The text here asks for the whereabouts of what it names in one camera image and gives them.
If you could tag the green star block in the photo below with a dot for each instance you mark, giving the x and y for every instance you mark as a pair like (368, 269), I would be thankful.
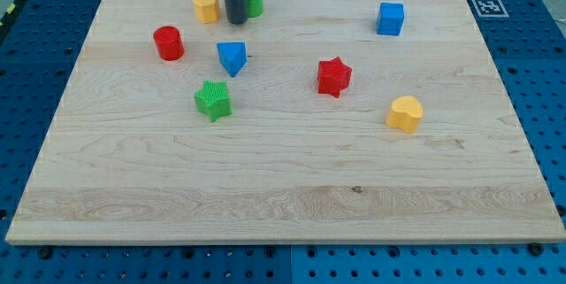
(213, 100)

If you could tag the blue triangle block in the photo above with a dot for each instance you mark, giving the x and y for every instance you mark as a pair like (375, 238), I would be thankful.
(232, 56)

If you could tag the red star block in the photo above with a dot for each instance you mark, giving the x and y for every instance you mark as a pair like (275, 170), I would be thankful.
(333, 76)

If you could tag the light wooden board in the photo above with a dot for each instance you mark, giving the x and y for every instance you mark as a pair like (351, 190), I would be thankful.
(129, 160)

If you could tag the white fiducial marker tag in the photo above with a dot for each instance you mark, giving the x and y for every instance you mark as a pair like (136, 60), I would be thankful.
(490, 8)

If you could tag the yellow hexagon block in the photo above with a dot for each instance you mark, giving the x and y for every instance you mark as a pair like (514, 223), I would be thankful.
(207, 11)

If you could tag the red cylinder block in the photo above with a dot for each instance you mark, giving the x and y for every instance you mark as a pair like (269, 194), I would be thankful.
(169, 43)

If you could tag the yellow black hazard tape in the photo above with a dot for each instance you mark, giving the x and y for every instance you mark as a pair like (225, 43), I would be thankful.
(12, 12)

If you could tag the green cylinder block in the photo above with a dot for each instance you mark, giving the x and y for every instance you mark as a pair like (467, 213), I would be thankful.
(255, 8)

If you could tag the yellow heart block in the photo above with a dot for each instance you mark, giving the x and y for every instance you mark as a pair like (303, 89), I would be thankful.
(405, 113)

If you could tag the blue cube block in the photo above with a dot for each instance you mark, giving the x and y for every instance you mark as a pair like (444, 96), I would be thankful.
(390, 19)

